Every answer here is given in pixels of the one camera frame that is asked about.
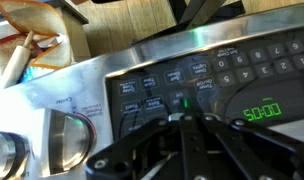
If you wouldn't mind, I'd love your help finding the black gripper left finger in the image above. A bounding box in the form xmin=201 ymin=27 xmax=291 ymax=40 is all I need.
xmin=83 ymin=97 xmax=206 ymax=180

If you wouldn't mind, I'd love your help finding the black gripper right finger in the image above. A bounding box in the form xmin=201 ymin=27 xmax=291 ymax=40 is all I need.
xmin=191 ymin=97 xmax=304 ymax=180

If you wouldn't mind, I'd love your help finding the steel stove knob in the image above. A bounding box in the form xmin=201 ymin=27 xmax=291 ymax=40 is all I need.
xmin=0 ymin=129 xmax=31 ymax=180
xmin=41 ymin=108 xmax=97 ymax=178

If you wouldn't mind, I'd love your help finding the stainless steel gas stove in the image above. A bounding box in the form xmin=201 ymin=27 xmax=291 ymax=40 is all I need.
xmin=0 ymin=3 xmax=304 ymax=180

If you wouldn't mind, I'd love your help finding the black glass touch control panel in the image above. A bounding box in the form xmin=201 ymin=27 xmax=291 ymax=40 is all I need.
xmin=105 ymin=26 xmax=304 ymax=141

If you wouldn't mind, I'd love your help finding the light wooden drawer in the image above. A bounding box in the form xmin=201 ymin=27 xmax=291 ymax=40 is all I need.
xmin=60 ymin=0 xmax=92 ymax=63

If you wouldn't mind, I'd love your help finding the blue patterned towel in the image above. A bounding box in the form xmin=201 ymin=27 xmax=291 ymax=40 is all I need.
xmin=20 ymin=64 xmax=60 ymax=84

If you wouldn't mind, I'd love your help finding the black metal stand base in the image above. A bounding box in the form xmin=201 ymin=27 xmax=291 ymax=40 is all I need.
xmin=130 ymin=0 xmax=246 ymax=46

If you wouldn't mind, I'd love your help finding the wooden rolling pin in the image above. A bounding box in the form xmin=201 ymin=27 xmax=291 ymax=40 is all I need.
xmin=0 ymin=30 xmax=36 ymax=91

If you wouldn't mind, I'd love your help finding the beige baking mat red edge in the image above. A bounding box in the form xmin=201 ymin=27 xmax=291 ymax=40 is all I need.
xmin=0 ymin=33 xmax=45 ymax=68

